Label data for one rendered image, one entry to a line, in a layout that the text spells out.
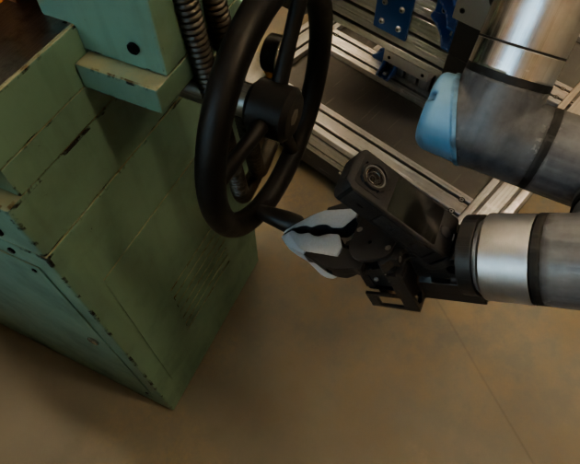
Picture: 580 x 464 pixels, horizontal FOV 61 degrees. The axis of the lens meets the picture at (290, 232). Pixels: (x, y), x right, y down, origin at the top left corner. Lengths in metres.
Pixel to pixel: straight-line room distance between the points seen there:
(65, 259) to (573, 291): 0.51
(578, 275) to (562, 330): 1.04
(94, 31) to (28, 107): 0.09
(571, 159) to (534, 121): 0.04
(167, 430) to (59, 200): 0.76
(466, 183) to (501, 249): 0.91
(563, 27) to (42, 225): 0.51
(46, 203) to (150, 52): 0.19
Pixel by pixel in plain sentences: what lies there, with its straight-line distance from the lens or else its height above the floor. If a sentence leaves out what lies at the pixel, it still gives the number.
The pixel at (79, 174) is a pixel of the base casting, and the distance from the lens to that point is 0.60.
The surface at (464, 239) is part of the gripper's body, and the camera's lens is 0.43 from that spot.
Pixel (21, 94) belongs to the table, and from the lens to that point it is 0.51.
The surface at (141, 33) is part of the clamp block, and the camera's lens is 0.49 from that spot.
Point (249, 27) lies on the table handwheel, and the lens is 0.42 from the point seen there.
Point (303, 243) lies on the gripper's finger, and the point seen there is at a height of 0.75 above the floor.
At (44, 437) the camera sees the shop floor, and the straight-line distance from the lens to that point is 1.32.
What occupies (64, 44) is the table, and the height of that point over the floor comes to 0.89.
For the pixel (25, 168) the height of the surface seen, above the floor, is 0.82.
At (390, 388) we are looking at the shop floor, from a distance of 1.25.
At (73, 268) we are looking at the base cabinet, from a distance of 0.65.
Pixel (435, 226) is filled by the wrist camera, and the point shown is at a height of 0.83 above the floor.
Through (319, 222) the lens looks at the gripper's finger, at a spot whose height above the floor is 0.76.
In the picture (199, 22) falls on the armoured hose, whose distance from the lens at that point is 0.50.
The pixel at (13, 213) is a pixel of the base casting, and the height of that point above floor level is 0.79.
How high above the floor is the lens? 1.19
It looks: 57 degrees down
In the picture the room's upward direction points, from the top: straight up
